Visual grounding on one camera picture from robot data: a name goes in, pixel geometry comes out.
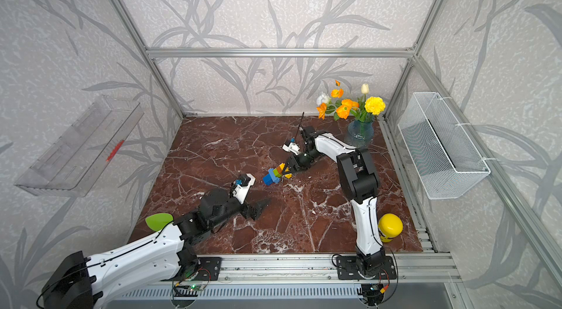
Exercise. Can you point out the right circuit board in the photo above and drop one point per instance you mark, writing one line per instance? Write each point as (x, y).
(372, 295)

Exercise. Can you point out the circuit board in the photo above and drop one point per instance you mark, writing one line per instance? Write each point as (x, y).
(372, 295)
(184, 289)

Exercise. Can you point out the blue glass vase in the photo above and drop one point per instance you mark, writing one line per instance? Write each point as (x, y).
(359, 134)

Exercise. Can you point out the left circuit board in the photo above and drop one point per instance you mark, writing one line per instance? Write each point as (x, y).
(184, 289)

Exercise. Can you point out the light blue long lego brick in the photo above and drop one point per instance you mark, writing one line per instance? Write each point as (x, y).
(273, 179)

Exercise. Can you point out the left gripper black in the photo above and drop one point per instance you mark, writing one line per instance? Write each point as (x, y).
(256, 212)

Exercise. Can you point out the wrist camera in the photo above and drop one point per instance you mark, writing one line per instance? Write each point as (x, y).
(291, 146)
(241, 187)

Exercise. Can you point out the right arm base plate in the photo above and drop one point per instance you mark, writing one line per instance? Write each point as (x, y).
(347, 269)

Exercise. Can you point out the white wire basket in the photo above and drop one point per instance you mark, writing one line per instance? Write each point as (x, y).
(447, 161)

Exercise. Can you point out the clear plastic tray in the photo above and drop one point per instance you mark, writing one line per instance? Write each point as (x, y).
(73, 164)

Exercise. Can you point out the orange yellow flower bouquet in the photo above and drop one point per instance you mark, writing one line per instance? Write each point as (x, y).
(364, 109)

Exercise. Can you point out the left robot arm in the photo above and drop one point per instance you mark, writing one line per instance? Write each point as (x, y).
(93, 281)

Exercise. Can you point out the green plastic leaf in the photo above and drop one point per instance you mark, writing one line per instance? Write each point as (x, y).
(159, 221)

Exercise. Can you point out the aluminium frame crossbar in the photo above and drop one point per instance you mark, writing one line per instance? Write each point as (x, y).
(280, 52)

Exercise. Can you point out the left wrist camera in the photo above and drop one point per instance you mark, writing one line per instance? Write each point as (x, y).
(241, 187)

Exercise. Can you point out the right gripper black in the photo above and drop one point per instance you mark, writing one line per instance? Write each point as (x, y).
(293, 163)

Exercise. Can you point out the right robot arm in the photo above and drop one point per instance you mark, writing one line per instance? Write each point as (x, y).
(359, 182)

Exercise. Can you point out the aluminium front rail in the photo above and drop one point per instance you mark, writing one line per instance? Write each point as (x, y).
(280, 269)

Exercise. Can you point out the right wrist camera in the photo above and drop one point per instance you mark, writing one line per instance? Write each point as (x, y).
(291, 146)

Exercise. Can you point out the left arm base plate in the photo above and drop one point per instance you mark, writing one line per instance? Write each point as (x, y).
(207, 269)

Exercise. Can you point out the yellow long lego brick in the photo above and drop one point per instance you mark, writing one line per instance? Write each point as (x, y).
(286, 172)

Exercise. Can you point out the yellow bottle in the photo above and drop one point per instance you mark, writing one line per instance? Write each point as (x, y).
(390, 226)

